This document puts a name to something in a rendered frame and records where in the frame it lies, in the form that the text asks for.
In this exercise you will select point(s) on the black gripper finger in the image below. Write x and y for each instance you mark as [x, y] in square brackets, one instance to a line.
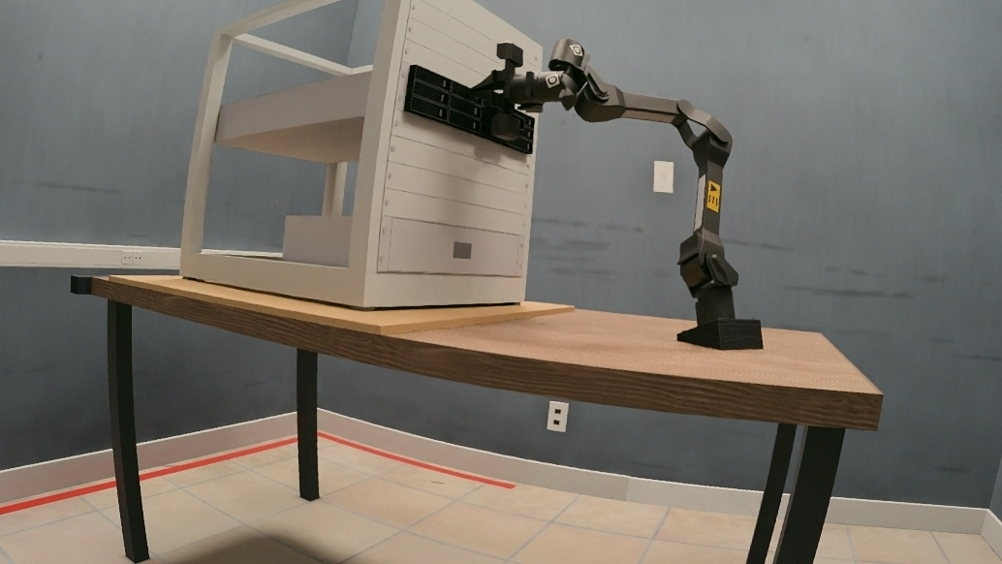
[489, 95]
[487, 84]

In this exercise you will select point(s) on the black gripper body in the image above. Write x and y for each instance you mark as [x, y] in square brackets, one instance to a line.
[517, 89]

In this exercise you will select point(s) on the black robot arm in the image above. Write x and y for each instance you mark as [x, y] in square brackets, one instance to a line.
[702, 256]

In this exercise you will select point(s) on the tan flat board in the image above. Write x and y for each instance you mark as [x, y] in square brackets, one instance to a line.
[384, 320]

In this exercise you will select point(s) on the white equipment rack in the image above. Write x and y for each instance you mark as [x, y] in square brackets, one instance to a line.
[410, 167]

